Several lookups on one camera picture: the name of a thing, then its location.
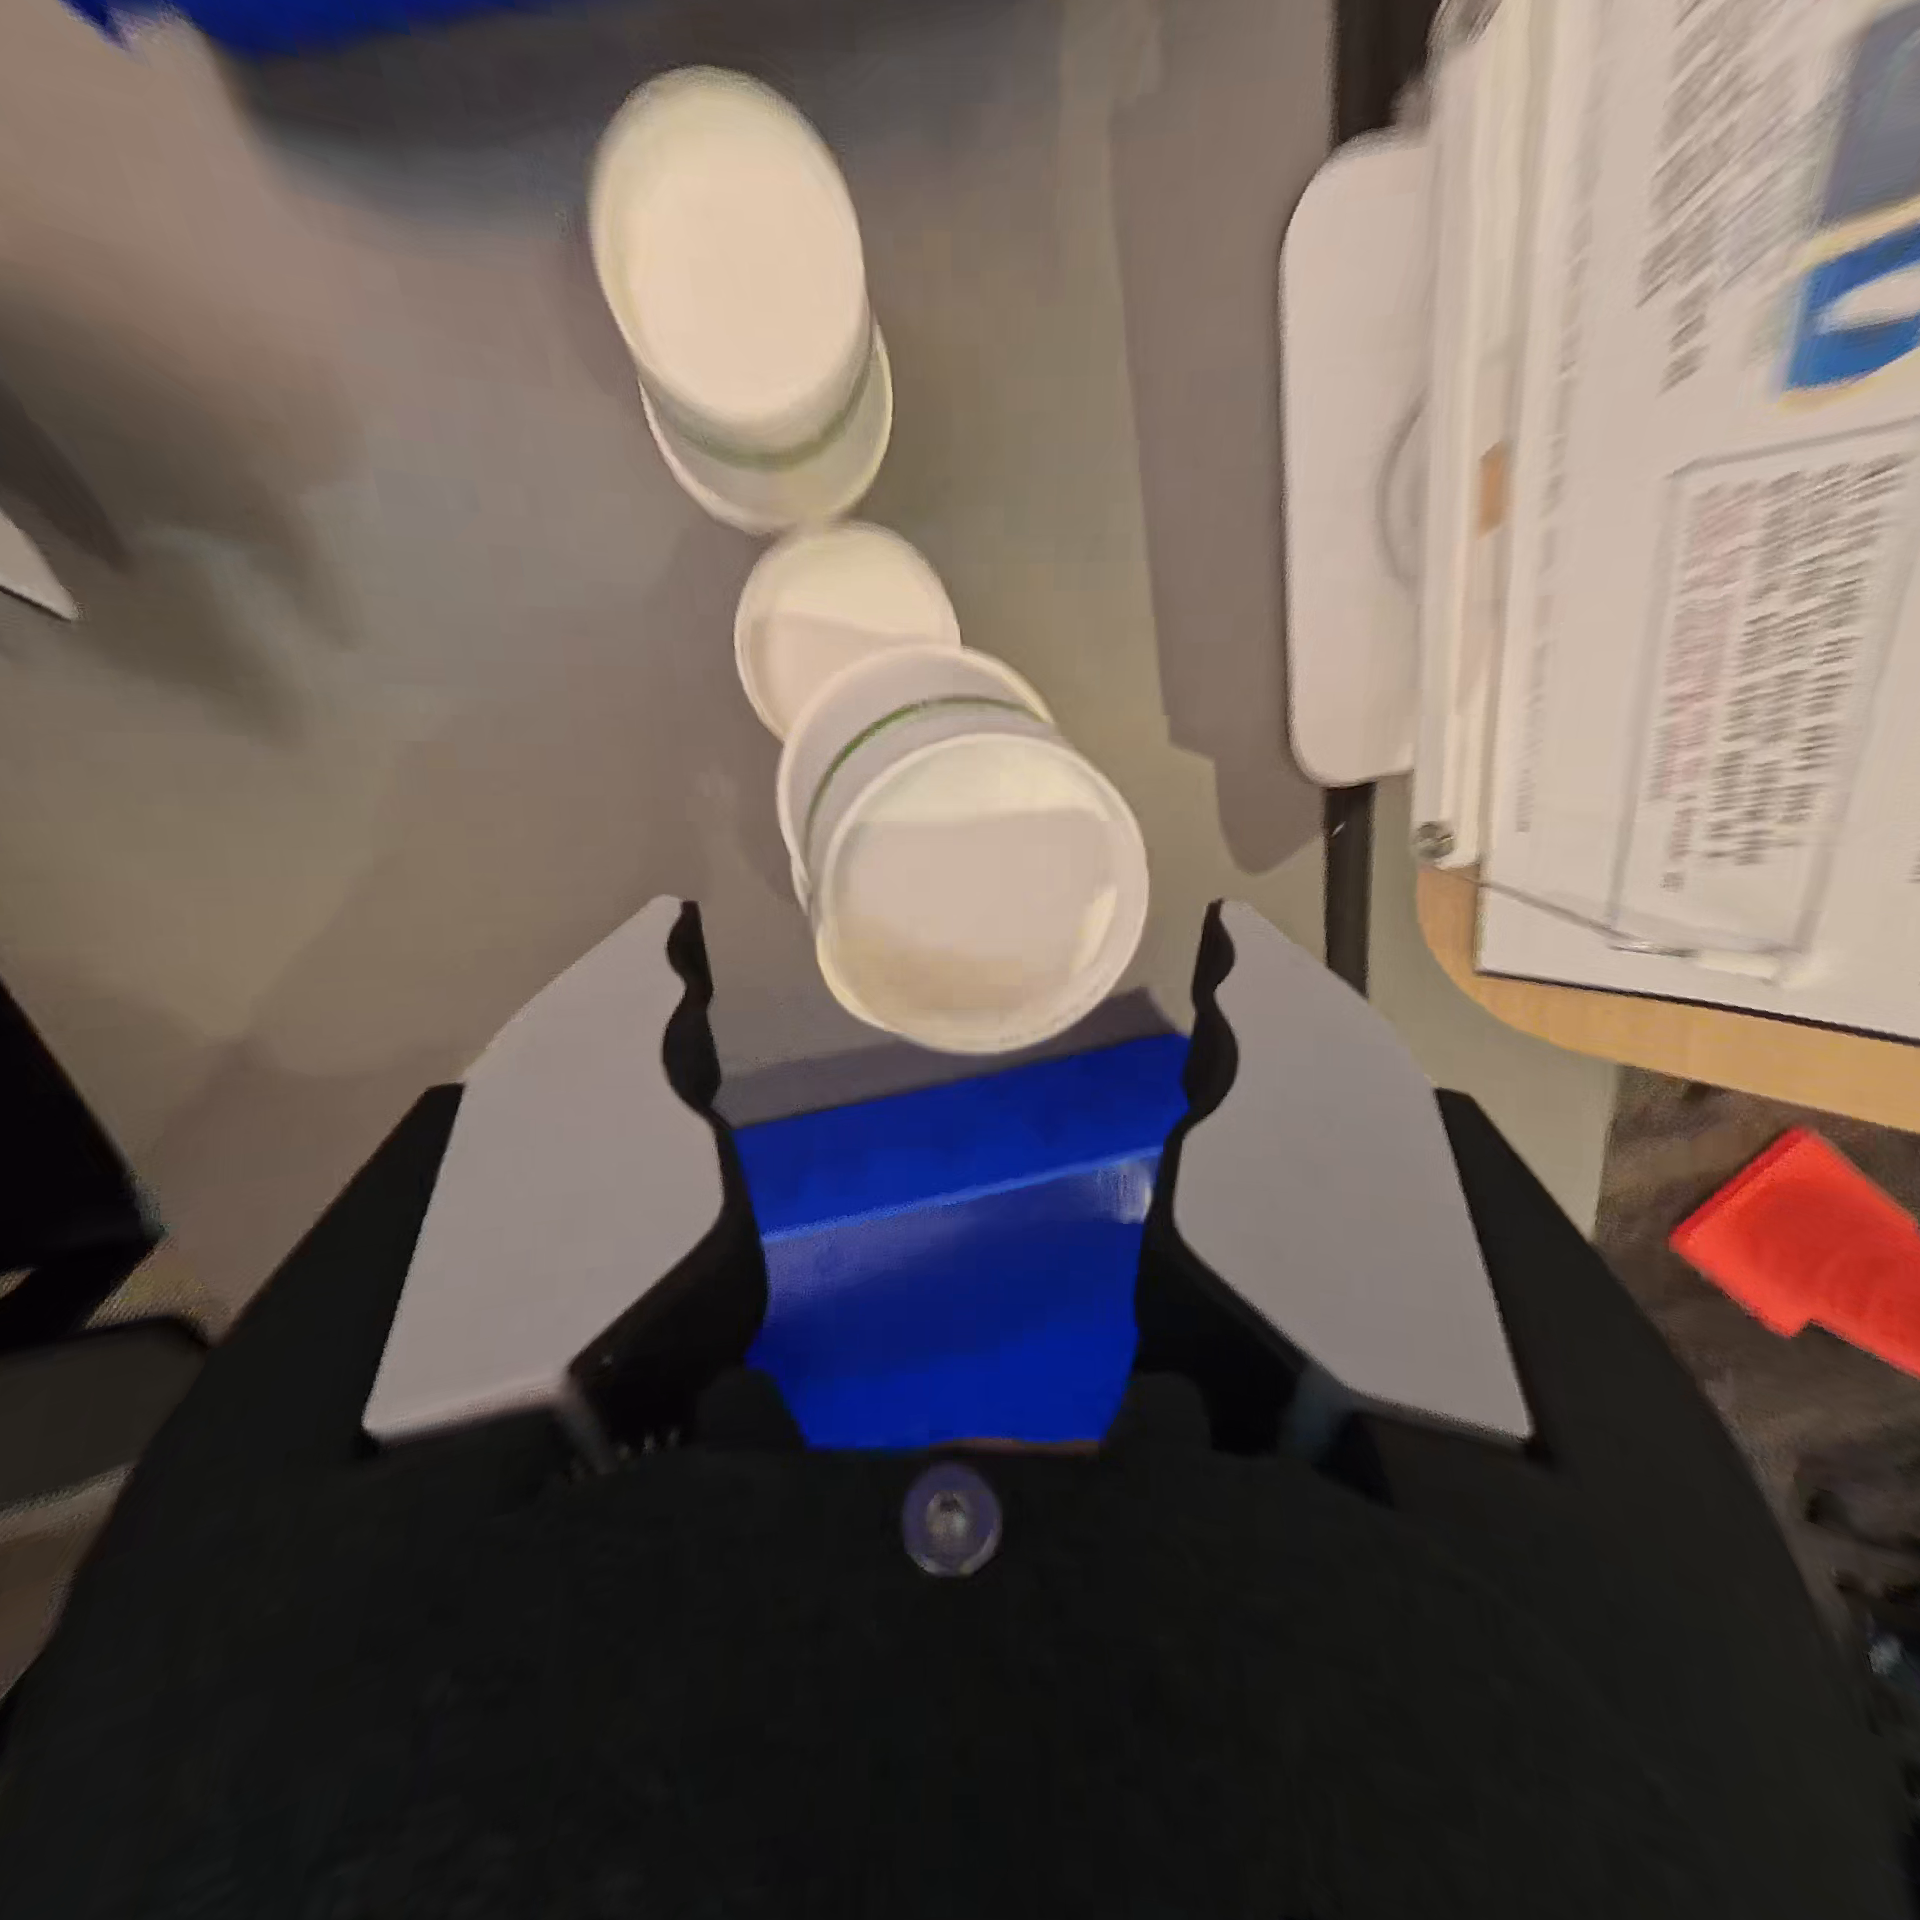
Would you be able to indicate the white paper cup green band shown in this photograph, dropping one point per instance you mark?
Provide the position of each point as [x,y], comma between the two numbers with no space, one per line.
[974,885]
[720,254]
[840,598]

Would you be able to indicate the orange traffic cone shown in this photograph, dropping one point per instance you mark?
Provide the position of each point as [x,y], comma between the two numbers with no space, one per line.
[1799,1244]

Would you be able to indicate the white instruction sheet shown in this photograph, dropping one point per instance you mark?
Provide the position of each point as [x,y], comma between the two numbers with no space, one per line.
[1724,598]

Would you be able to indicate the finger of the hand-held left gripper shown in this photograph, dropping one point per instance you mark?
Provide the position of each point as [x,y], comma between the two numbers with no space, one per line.
[23,578]

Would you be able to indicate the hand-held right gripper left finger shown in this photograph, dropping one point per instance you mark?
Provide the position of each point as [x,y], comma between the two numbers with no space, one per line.
[556,1200]

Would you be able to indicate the white sign stand base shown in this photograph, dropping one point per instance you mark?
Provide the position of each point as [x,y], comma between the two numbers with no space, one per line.
[1342,450]

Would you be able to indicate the blue plastic bin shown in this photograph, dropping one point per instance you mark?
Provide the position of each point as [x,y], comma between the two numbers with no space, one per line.
[270,18]
[944,1260]

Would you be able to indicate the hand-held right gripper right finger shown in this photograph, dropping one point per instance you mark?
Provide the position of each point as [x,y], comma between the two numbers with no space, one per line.
[1335,1200]

